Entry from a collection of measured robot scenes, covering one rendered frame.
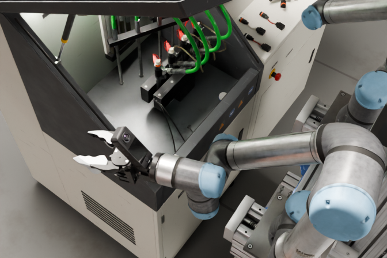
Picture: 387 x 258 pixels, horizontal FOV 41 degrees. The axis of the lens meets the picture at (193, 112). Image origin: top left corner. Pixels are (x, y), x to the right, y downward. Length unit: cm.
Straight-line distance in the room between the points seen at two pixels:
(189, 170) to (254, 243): 50
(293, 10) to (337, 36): 138
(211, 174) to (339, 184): 31
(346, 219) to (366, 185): 7
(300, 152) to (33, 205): 195
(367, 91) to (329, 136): 61
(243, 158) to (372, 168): 35
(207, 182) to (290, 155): 20
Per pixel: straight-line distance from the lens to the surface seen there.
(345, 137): 107
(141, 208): 198
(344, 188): 99
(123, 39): 195
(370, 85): 171
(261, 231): 162
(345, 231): 104
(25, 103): 203
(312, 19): 167
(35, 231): 281
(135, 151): 120
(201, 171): 117
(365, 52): 360
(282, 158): 119
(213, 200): 126
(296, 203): 143
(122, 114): 207
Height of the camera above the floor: 253
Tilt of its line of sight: 55 degrees down
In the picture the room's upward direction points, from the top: 3 degrees clockwise
